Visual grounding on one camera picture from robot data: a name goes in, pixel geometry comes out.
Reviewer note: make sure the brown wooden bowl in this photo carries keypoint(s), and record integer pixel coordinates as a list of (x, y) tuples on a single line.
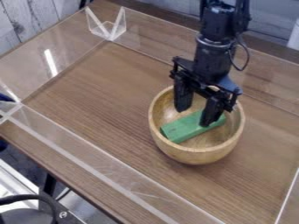
[(210, 146)]

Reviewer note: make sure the clear acrylic tray wall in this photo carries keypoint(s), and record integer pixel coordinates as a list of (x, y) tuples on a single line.
[(83, 81)]

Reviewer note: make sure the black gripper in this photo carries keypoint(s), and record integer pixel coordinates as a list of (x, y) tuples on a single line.
[(219, 91)]

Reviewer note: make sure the black table leg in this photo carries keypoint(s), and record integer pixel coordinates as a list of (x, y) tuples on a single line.
[(50, 184)]

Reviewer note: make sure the green rectangular block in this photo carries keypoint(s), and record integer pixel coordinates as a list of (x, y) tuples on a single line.
[(186, 127)]

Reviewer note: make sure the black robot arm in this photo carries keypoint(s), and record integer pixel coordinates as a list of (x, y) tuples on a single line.
[(205, 75)]

